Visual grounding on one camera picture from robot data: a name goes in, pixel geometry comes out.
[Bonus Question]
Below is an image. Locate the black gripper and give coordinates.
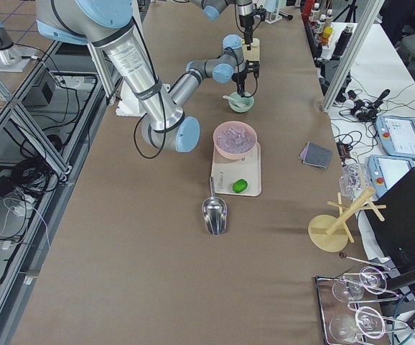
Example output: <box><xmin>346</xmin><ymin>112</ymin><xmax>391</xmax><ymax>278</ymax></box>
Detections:
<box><xmin>236</xmin><ymin>5</ymin><xmax>266</xmax><ymax>50</ymax></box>
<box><xmin>231</xmin><ymin>60</ymin><xmax>260</xmax><ymax>98</ymax></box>

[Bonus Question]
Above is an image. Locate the white ceramic spoon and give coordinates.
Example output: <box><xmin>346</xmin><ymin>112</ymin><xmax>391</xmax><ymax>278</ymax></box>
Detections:
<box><xmin>223</xmin><ymin>95</ymin><xmax>247</xmax><ymax>109</ymax></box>

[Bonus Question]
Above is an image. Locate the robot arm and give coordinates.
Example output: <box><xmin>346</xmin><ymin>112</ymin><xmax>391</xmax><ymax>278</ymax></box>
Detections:
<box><xmin>190</xmin><ymin>0</ymin><xmax>266</xmax><ymax>50</ymax></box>
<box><xmin>36</xmin><ymin>1</ymin><xmax>265</xmax><ymax>152</ymax></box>

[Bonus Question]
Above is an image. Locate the mint green bowl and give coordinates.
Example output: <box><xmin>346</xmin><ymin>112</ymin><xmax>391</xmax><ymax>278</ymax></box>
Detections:
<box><xmin>228</xmin><ymin>92</ymin><xmax>255</xmax><ymax>113</ymax></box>

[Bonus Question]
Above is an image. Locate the pink bowl of ice cubes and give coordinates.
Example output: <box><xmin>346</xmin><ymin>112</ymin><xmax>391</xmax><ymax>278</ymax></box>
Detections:
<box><xmin>213</xmin><ymin>121</ymin><xmax>258</xmax><ymax>160</ymax></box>

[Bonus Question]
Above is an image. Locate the stainless steel ice scoop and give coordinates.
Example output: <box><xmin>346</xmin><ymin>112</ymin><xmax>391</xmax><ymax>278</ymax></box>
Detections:
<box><xmin>202</xmin><ymin>176</ymin><xmax>228</xmax><ymax>236</ymax></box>

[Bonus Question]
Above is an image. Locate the bamboo cutting board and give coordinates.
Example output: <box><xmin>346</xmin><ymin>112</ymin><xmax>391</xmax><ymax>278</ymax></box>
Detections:
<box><xmin>241</xmin><ymin>38</ymin><xmax>261</xmax><ymax>72</ymax></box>

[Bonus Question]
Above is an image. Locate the yellow sauce bottle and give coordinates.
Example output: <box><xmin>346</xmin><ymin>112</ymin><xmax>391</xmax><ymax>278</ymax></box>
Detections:
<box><xmin>320</xmin><ymin>25</ymin><xmax>334</xmax><ymax>46</ymax></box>

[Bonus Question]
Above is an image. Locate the cream rectangular serving tray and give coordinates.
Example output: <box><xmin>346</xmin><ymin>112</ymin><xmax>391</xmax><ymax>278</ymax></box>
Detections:
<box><xmin>211</xmin><ymin>143</ymin><xmax>261</xmax><ymax>197</ymax></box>

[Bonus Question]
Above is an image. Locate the black water bottle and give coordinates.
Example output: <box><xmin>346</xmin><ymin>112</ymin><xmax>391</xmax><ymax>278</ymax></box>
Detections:
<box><xmin>332</xmin><ymin>23</ymin><xmax>355</xmax><ymax>58</ymax></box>

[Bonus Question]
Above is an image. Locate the grey folded cloth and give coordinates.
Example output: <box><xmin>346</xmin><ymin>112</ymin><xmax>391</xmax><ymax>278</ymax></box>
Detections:
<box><xmin>299</xmin><ymin>142</ymin><xmax>334</xmax><ymax>170</ymax></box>

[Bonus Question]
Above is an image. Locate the green lime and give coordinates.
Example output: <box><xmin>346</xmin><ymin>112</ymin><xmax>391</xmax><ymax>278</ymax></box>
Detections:
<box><xmin>232</xmin><ymin>179</ymin><xmax>248</xmax><ymax>193</ymax></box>

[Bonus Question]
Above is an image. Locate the blue teach pendant tablet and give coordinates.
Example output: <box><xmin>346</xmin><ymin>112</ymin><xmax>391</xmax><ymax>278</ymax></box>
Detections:
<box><xmin>375</xmin><ymin>115</ymin><xmax>415</xmax><ymax>160</ymax></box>

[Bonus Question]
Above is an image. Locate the wooden mug tree stand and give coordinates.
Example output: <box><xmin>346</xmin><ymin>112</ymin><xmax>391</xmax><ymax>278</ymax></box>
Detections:
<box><xmin>307</xmin><ymin>167</ymin><xmax>387</xmax><ymax>253</ymax></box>

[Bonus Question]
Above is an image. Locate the wine glass on rack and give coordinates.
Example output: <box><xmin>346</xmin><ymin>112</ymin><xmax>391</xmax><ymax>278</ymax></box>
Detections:
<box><xmin>332</xmin><ymin>266</ymin><xmax>399</xmax><ymax>303</ymax></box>
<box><xmin>328</xmin><ymin>305</ymin><xmax>409</xmax><ymax>344</ymax></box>

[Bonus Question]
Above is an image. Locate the aluminium frame post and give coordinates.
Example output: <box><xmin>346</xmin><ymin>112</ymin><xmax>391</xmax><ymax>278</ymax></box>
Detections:
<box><xmin>320</xmin><ymin>0</ymin><xmax>384</xmax><ymax>113</ymax></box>

